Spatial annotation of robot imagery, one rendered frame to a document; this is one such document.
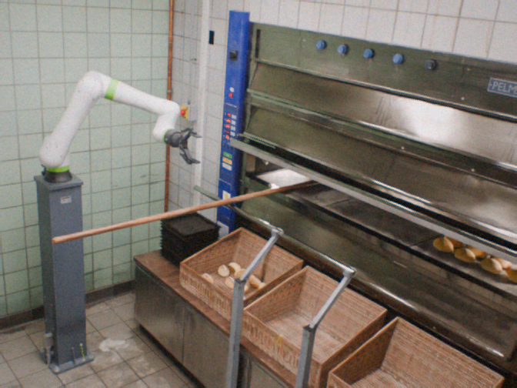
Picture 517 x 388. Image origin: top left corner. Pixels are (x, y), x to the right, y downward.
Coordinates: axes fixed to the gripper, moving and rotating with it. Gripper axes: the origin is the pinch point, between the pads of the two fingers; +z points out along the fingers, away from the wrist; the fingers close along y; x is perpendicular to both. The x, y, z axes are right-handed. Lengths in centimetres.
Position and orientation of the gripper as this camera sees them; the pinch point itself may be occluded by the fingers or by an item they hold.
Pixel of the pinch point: (198, 149)
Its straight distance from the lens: 284.4
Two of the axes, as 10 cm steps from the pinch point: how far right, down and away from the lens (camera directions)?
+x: -7.6, 1.7, -6.3
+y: -0.8, 9.3, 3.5
